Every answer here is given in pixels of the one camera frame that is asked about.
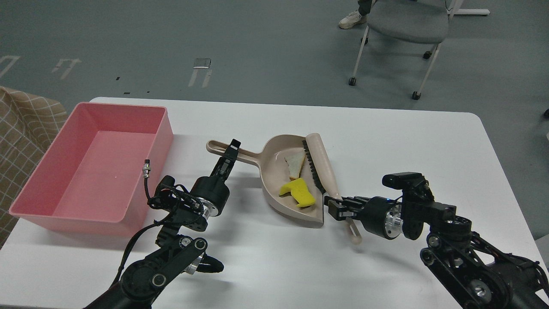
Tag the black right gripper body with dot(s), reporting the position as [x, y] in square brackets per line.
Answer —
[382, 217]

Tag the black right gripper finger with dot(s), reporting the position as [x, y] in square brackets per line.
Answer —
[341, 213]
[349, 202]

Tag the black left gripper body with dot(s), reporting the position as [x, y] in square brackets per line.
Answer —
[213, 191]

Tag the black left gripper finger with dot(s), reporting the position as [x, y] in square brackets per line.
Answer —
[232, 152]
[222, 168]

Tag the beige plastic dustpan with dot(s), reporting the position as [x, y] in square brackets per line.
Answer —
[274, 172]

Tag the yellow sponge piece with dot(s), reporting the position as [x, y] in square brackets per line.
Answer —
[298, 189]

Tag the beige hand brush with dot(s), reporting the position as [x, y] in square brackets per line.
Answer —
[320, 166]

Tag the bread slice piece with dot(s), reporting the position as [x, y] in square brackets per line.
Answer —
[295, 162]

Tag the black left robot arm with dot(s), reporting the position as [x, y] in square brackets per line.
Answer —
[138, 285]

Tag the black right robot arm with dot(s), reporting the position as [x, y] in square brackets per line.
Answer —
[475, 273]

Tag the pink plastic bin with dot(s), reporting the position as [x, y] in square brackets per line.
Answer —
[90, 178]

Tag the silver floor socket plate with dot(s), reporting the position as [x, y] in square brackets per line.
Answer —
[202, 63]

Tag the person leg with shoe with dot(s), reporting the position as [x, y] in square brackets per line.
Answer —
[358, 16]

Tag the beige checkered cloth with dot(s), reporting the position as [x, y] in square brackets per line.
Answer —
[28, 125]

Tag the grey office chair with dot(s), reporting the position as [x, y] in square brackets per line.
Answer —
[423, 22]

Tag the white desk base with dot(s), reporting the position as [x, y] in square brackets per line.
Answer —
[472, 12]

